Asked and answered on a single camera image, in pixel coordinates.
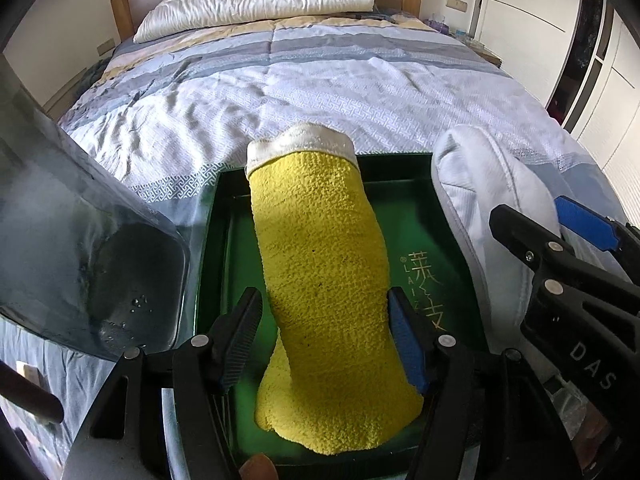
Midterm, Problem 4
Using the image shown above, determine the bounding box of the person's left hand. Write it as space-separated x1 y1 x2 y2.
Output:
239 454 278 480

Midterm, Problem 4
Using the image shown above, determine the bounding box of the dark curved bar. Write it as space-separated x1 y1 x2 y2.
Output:
0 360 66 426

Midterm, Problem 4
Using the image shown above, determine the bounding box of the wooden nightstand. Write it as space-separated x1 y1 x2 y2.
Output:
450 30 503 68
42 57 113 121

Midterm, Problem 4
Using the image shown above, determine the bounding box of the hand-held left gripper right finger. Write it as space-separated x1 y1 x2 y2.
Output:
387 286 576 480

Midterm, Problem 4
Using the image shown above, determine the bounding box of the white wardrobe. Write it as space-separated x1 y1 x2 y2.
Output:
470 0 640 186

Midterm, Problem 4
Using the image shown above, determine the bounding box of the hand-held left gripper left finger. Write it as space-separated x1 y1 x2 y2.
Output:
65 287 264 480

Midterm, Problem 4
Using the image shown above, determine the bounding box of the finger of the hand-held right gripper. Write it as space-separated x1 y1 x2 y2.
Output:
554 196 640 281
489 204 640 341

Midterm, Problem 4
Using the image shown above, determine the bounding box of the striped blue quilt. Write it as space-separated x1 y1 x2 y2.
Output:
0 7 640 480

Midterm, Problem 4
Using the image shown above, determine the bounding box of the tinted transparent plastic container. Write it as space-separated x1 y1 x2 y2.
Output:
0 52 192 361

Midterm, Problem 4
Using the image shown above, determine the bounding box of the yellow towel with white hem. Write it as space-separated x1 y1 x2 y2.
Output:
246 122 425 457

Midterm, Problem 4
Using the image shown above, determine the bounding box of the dark green plastic tray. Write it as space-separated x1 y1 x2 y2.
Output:
160 152 493 476

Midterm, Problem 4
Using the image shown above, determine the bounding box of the white cloth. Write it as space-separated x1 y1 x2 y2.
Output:
432 125 566 351

